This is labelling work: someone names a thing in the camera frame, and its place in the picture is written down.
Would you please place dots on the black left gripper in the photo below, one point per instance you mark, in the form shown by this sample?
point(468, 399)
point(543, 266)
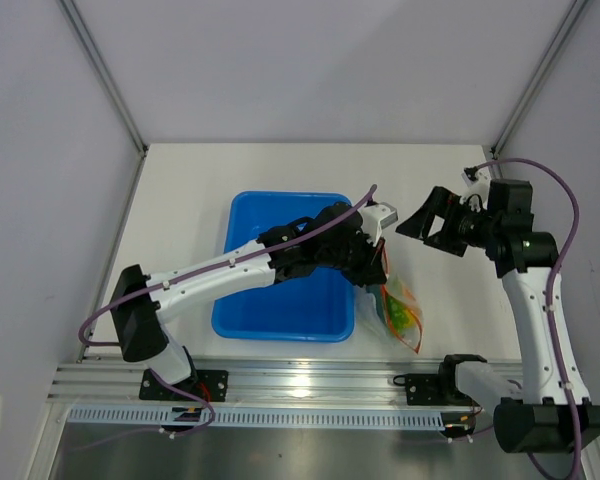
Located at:
point(371, 254)

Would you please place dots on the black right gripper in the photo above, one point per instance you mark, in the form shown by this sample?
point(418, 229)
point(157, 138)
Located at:
point(446, 205)

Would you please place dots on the clear zip top bag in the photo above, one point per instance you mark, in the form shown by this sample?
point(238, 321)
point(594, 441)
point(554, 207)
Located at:
point(371, 310)

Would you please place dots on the green grape bunch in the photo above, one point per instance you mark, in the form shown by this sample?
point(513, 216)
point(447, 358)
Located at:
point(399, 318)

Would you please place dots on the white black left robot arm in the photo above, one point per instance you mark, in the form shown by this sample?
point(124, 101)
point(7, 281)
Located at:
point(340, 237)

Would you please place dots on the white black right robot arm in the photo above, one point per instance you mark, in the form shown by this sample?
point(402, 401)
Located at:
point(551, 412)

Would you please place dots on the blue plastic tray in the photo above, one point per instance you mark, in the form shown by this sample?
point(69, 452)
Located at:
point(318, 308)

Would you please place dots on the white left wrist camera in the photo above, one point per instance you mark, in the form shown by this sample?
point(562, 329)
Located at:
point(375, 218)

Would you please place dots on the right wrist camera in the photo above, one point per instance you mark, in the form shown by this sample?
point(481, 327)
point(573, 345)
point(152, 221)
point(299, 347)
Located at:
point(477, 188)

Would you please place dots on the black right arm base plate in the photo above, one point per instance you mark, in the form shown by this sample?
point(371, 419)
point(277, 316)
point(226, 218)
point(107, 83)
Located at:
point(426, 389)

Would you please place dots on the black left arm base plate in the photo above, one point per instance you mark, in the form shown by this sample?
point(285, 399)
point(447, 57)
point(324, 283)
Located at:
point(210, 385)

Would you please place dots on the aluminium mounting rail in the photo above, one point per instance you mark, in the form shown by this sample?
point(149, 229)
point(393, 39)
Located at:
point(295, 383)

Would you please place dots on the white slotted cable duct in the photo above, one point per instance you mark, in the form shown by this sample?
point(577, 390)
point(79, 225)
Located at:
point(405, 420)

